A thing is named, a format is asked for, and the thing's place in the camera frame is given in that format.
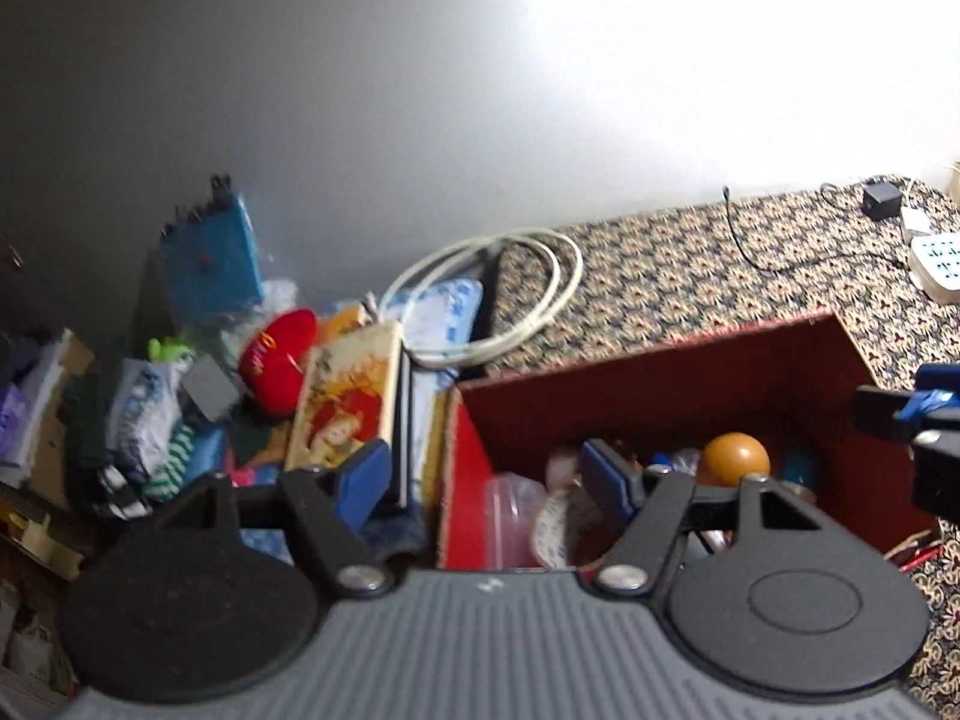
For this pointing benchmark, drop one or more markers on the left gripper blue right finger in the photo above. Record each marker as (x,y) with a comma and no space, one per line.
(615,484)

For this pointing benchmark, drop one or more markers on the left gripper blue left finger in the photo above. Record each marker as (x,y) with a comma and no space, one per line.
(361,482)

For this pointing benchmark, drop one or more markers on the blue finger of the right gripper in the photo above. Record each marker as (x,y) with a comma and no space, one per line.
(931,405)

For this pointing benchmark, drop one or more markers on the printed packing tape roll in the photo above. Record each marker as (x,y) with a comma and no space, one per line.
(567,517)

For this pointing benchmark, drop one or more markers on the brown calabash gourd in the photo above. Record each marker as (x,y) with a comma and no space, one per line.
(725,460)

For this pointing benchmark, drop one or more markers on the clear plastic container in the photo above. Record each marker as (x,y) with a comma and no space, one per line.
(511,504)

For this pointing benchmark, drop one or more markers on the illustrated picture book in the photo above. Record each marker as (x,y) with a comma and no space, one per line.
(357,388)

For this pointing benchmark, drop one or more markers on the white power strip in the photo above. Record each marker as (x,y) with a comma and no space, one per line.
(935,266)

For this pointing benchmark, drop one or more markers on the red cardboard box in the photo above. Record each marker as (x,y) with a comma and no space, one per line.
(788,384)

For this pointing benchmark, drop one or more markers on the black power adapter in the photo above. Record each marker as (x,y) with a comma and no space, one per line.
(880,200)

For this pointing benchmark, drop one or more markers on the blue white tissue pack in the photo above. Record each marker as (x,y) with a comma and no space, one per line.
(443,316)

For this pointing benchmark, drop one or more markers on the striped green white cloth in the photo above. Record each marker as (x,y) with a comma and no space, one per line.
(128,500)

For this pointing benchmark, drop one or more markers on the floral patterned tablecloth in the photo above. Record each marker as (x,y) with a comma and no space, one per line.
(664,278)

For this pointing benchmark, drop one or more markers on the blue notebook with clips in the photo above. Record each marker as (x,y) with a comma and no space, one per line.
(208,257)

